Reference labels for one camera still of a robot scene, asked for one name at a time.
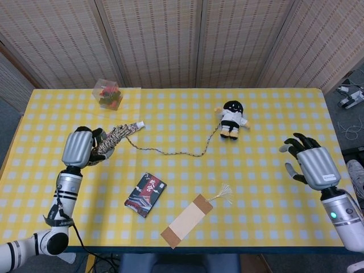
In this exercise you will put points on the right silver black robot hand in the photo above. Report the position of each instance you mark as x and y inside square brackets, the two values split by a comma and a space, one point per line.
[318, 165]

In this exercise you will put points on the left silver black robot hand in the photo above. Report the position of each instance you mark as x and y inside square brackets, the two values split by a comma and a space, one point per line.
[76, 148]

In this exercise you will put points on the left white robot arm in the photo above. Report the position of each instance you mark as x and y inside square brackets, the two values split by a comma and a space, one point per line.
[66, 187]

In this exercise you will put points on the grey sneaker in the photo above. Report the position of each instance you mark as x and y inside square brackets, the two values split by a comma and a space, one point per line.
[357, 176]

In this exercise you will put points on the clear box of red-black items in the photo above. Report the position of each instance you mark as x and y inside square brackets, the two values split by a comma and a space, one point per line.
[108, 95]

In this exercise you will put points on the grey white floor device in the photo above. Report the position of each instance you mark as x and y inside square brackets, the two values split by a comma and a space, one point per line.
[351, 99]

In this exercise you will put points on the dark red palace card box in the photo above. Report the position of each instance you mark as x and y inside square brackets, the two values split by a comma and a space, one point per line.
[145, 194]

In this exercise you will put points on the black white plush doll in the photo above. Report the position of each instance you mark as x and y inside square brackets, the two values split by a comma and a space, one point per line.
[231, 119]

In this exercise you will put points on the yellow checkered tablecloth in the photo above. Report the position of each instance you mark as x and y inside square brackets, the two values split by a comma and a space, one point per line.
[199, 176]

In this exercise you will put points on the brown pink bookmark with tassel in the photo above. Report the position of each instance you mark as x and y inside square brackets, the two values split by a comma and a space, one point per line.
[187, 219]

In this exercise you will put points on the woven bamboo folding screen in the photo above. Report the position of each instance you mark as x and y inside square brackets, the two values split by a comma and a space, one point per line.
[170, 42]

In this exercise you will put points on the blue chair seat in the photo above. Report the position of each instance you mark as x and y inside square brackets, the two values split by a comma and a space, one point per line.
[179, 263]

